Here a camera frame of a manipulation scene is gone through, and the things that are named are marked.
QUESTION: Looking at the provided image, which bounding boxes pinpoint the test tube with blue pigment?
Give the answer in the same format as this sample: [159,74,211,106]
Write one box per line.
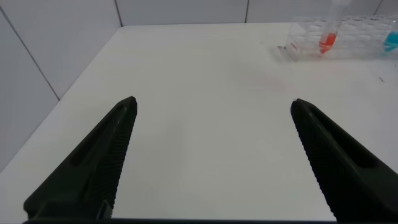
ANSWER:
[381,20,398,57]

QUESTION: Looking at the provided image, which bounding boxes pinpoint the test tube with red pigment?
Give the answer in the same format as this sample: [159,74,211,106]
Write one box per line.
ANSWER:
[318,0,351,55]

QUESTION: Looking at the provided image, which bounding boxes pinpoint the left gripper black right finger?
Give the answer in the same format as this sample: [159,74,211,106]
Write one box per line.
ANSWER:
[290,98,398,223]

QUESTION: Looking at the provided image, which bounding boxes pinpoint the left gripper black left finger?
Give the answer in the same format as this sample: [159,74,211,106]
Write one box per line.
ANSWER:
[23,95,138,220]

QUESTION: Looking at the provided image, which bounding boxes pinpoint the clear plastic test tube rack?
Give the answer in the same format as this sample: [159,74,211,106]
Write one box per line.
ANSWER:
[284,15,398,62]

